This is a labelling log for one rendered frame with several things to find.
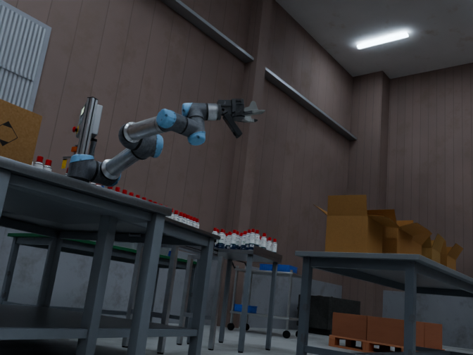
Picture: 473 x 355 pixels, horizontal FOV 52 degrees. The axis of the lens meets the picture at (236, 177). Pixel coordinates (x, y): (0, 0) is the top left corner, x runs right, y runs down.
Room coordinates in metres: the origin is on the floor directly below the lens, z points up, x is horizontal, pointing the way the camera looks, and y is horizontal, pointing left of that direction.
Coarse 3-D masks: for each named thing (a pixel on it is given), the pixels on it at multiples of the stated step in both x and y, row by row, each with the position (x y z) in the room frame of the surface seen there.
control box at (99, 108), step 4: (84, 104) 2.74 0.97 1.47; (84, 108) 2.71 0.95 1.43; (96, 108) 2.73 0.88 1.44; (100, 108) 2.74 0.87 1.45; (80, 112) 2.84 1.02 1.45; (96, 112) 2.73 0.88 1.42; (100, 112) 2.74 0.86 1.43; (80, 116) 2.80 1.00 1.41; (96, 116) 2.73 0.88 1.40; (100, 116) 2.74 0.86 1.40; (96, 120) 2.73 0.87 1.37; (80, 124) 2.75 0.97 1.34; (96, 124) 2.74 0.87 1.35; (80, 128) 2.72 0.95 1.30; (92, 128) 2.73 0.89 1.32; (96, 128) 2.74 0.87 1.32; (76, 132) 2.83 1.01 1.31; (92, 132) 2.73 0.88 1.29; (96, 132) 2.74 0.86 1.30; (76, 136) 2.84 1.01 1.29; (92, 136) 2.78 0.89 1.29
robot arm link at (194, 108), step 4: (184, 104) 1.92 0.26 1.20; (188, 104) 1.92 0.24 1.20; (192, 104) 1.92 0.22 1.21; (196, 104) 1.93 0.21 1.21; (200, 104) 1.93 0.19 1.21; (204, 104) 1.93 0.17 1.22; (184, 108) 1.91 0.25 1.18; (188, 108) 1.91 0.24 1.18; (192, 108) 1.92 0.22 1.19; (196, 108) 1.92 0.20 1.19; (200, 108) 1.92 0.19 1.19; (204, 108) 1.93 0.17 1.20; (184, 112) 1.92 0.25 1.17; (188, 112) 1.92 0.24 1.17; (192, 112) 1.92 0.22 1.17; (196, 112) 1.91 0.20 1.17; (200, 112) 1.92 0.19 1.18; (204, 112) 1.93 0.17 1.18; (188, 116) 1.93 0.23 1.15; (204, 116) 1.94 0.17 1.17
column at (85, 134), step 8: (88, 104) 2.69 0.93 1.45; (96, 104) 2.72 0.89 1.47; (88, 112) 2.69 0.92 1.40; (88, 120) 2.68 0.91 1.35; (88, 128) 2.69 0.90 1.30; (80, 136) 2.70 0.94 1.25; (88, 136) 2.70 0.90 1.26; (80, 144) 2.70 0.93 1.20; (88, 144) 2.71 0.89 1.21; (80, 152) 2.68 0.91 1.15
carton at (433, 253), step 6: (438, 234) 3.94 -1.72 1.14; (426, 240) 3.94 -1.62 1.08; (438, 240) 4.02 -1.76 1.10; (426, 246) 3.97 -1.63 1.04; (432, 246) 3.95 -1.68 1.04; (438, 246) 4.08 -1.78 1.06; (426, 252) 3.97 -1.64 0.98; (432, 252) 3.96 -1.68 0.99; (438, 252) 4.14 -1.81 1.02; (432, 258) 3.96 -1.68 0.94; (438, 258) 4.14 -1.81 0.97
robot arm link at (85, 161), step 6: (72, 156) 2.41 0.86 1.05; (78, 156) 2.40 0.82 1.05; (84, 156) 2.40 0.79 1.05; (90, 156) 2.42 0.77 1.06; (72, 162) 2.40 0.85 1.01; (78, 162) 2.39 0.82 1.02; (84, 162) 2.40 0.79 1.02; (90, 162) 2.43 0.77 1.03; (96, 162) 2.46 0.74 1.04; (72, 168) 2.40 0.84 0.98; (78, 168) 2.40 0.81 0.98; (84, 168) 2.41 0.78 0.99; (90, 168) 2.43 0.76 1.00; (96, 168) 2.45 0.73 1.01; (72, 174) 2.40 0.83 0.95; (78, 174) 2.40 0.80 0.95; (84, 174) 2.41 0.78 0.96; (90, 174) 2.44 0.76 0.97; (96, 174) 2.46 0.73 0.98; (90, 180) 2.48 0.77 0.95
